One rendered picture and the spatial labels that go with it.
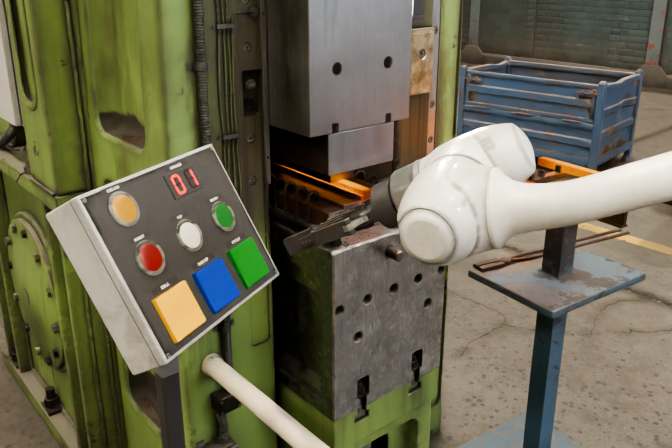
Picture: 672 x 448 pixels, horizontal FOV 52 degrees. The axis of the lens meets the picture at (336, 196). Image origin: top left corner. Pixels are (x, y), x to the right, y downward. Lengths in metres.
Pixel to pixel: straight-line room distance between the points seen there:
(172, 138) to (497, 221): 0.81
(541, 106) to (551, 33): 4.83
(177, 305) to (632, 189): 0.67
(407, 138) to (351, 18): 0.49
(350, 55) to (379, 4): 0.13
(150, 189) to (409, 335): 0.89
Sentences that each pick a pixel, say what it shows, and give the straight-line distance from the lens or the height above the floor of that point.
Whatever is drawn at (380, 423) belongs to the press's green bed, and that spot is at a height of 0.39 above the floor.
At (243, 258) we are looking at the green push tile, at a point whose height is 1.02.
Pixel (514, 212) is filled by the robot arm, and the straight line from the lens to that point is 0.85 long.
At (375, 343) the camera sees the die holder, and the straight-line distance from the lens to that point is 1.73.
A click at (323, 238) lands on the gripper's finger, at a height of 1.10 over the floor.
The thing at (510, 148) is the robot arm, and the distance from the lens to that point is 0.97.
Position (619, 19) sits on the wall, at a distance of 9.66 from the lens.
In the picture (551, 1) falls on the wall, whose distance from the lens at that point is 10.13.
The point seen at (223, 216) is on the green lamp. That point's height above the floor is 1.09.
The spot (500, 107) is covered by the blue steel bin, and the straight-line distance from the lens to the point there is 5.51.
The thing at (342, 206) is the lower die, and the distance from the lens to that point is 1.59.
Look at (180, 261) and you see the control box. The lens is 1.15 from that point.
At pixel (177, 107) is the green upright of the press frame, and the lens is 1.45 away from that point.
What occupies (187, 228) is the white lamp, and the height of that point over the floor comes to 1.10.
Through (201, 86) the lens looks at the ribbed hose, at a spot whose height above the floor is 1.28.
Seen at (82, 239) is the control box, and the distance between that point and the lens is 1.08.
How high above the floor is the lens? 1.53
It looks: 19 degrees down
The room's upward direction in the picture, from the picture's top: straight up
